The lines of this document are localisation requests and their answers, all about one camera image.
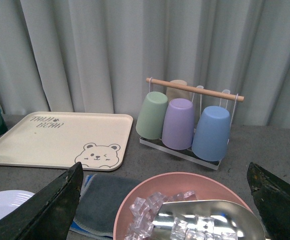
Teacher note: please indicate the clear ice cubes pile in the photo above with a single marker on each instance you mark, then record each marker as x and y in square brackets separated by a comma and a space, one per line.
[144, 210]

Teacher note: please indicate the purple plastic cup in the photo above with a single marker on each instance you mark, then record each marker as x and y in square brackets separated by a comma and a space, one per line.
[178, 125]

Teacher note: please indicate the beige plastic cup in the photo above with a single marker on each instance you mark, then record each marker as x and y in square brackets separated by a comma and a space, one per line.
[174, 93]

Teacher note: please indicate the cream bear serving tray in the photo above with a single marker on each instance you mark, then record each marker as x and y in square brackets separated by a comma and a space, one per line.
[61, 139]

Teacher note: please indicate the blue plastic cup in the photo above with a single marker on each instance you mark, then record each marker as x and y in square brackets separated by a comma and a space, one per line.
[212, 134]

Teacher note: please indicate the white ribbed plate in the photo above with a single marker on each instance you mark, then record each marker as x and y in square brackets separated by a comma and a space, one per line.
[11, 200]

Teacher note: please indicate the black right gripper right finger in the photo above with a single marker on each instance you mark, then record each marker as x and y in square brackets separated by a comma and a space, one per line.
[271, 196]

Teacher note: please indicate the pink bowl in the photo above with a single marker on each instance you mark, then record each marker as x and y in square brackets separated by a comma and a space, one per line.
[170, 184]

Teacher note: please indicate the grey blue folded cloth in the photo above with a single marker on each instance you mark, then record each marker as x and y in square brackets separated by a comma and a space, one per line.
[101, 197]

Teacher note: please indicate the grey curtain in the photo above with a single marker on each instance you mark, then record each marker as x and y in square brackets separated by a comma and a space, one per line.
[94, 56]

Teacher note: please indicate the green plastic cup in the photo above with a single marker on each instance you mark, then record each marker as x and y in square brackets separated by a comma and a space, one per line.
[151, 116]

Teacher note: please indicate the metal ice scoop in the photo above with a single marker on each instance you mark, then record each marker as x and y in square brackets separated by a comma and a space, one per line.
[218, 215]

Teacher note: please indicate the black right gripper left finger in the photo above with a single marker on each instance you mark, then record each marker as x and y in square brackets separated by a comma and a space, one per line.
[49, 214]

